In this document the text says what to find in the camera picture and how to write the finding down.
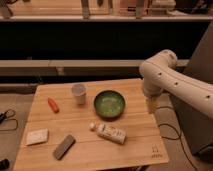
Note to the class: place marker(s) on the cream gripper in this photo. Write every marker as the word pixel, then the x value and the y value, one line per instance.
pixel 151 91

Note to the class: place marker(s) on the white ceramic cup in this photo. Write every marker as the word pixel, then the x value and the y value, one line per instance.
pixel 79 93

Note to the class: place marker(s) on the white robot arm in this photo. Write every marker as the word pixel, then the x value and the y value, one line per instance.
pixel 159 74

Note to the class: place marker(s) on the green ceramic bowl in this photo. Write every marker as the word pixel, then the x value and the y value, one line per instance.
pixel 109 104

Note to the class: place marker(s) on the white plastic bottle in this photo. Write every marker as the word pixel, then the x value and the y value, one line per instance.
pixel 108 132

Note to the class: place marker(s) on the wooden table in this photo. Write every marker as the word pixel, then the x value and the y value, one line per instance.
pixel 143 144

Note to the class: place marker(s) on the grey remote control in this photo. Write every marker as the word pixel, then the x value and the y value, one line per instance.
pixel 63 147

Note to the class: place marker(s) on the orange carrot toy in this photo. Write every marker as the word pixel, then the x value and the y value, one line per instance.
pixel 53 105

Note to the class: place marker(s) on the white sponge block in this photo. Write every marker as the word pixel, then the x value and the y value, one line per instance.
pixel 37 136

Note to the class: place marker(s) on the black object floor corner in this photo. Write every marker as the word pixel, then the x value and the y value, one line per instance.
pixel 4 164

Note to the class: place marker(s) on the long metal shelf rail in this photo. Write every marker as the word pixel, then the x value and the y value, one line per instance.
pixel 69 67

